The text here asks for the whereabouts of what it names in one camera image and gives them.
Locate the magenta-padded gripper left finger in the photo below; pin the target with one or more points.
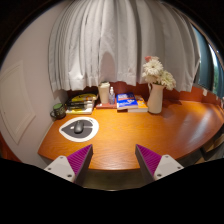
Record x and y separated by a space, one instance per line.
60 166

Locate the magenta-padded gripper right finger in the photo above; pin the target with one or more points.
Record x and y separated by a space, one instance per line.
168 165

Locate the black computer mouse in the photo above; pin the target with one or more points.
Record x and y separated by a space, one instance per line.
79 127

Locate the round white grey mouse pad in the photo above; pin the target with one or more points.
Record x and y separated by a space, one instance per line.
90 128

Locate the dark mug green inside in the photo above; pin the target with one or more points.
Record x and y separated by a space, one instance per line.
59 111

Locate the yellow white book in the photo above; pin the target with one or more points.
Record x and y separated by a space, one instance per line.
79 111

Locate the orange book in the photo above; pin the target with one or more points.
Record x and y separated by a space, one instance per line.
143 106

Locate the cream ceramic vase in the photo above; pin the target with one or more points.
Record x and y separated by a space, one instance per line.
155 100

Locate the yellow and black book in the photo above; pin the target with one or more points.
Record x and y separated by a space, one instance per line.
83 98

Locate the dark red book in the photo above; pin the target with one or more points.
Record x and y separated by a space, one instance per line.
105 106

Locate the blue book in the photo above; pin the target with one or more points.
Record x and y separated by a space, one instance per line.
126 101

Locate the cream lidded tumbler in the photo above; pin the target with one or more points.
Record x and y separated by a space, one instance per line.
104 93

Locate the clear spray bottle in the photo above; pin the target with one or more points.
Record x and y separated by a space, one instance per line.
111 97

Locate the white flower bouquet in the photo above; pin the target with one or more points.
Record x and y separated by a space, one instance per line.
156 73

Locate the dark window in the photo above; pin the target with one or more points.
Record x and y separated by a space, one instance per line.
210 66

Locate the white pleated curtain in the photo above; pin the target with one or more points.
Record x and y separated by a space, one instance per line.
123 40

